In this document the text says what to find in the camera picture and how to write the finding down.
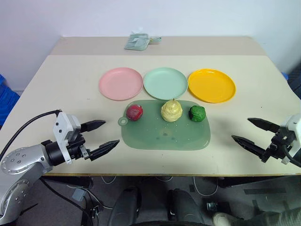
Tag yellow round plate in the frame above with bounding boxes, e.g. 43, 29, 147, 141
188, 68, 237, 104

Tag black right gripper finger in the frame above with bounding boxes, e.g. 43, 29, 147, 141
231, 134, 269, 163
247, 117, 281, 133

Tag white shoe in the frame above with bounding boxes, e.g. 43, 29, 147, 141
212, 211, 233, 226

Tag grey green trouser leg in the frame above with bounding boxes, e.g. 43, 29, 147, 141
231, 206, 301, 226

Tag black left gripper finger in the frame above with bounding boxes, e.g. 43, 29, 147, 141
80, 120, 107, 134
90, 139, 120, 162

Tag white floor cable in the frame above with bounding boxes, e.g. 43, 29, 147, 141
192, 176, 219, 197

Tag small black floor device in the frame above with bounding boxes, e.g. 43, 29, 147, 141
206, 202, 219, 213

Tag green toy vegetable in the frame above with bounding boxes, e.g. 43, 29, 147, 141
188, 105, 206, 123

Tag pink round plate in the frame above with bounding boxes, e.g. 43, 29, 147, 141
98, 67, 144, 102

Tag translucent green cutting mat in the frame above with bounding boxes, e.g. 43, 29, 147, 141
118, 99, 212, 151

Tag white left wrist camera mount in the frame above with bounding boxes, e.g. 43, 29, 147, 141
53, 112, 82, 165

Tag dark chair with blue part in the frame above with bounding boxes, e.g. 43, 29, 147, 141
280, 63, 301, 100

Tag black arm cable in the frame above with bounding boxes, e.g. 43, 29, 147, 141
0, 109, 63, 161
283, 143, 301, 169

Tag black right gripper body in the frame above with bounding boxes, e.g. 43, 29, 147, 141
266, 128, 295, 161

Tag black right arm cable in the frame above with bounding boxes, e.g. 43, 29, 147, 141
283, 143, 301, 169

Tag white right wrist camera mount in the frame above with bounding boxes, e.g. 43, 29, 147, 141
280, 113, 301, 164

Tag small grey box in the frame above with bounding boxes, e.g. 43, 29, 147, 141
72, 189, 86, 201

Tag blue plastic crate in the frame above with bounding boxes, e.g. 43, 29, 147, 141
0, 73, 21, 128

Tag red fruit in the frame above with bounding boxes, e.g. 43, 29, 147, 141
126, 104, 144, 122

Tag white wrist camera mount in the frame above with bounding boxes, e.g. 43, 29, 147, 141
280, 113, 301, 164
53, 112, 82, 165

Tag pale yellow pear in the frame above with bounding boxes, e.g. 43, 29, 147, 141
160, 98, 184, 123

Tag dark rounded shape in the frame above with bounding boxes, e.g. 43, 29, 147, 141
166, 187, 206, 226
108, 185, 143, 226

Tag mint green round plate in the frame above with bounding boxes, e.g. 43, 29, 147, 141
143, 67, 189, 101

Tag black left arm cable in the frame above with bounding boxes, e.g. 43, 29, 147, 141
0, 109, 63, 161

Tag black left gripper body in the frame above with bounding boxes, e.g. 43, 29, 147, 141
66, 132, 92, 163

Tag black floor cable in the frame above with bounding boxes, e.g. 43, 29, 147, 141
40, 178, 95, 226

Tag folded green cloth pouch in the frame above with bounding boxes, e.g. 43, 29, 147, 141
124, 32, 150, 51

